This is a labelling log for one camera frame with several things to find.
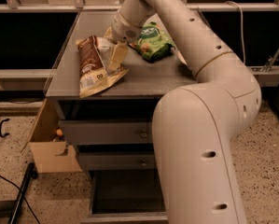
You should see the grey top drawer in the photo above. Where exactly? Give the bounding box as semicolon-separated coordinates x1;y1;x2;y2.
59;119;152;146

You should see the black floor cable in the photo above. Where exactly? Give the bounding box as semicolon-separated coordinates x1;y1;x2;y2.
0;166;41;224

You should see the black clamp on floor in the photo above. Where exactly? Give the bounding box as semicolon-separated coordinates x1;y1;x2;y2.
0;119;8;138

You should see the cardboard box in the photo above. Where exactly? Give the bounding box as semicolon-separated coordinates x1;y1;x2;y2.
27;99;81;173

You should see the brown and cream chip bag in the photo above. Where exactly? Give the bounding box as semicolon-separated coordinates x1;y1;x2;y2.
76;28;128;98

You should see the grey open bottom drawer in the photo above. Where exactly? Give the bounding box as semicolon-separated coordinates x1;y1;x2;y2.
80;169;169;224

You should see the grey middle drawer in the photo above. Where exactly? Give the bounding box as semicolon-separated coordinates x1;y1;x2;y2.
77;152;155;171

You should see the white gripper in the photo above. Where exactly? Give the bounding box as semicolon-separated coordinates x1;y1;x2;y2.
108;10;143;72

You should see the black floor pole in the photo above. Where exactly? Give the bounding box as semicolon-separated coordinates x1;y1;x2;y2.
7;162;37;224

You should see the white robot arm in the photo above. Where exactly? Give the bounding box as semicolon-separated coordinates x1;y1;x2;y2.
111;0;261;224

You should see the orange ball in box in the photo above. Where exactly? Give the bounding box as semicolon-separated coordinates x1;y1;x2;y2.
56;129;63;137

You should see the white hanging cable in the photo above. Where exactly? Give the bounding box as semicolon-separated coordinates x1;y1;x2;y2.
225;1;246;65

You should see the green chip bag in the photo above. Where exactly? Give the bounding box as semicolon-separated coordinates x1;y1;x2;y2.
129;21;175;63

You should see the grey drawer cabinet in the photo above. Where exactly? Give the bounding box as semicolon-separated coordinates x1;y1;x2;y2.
45;9;208;224

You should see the white paper bowl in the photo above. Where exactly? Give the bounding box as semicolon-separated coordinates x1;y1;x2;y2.
177;51;187;65

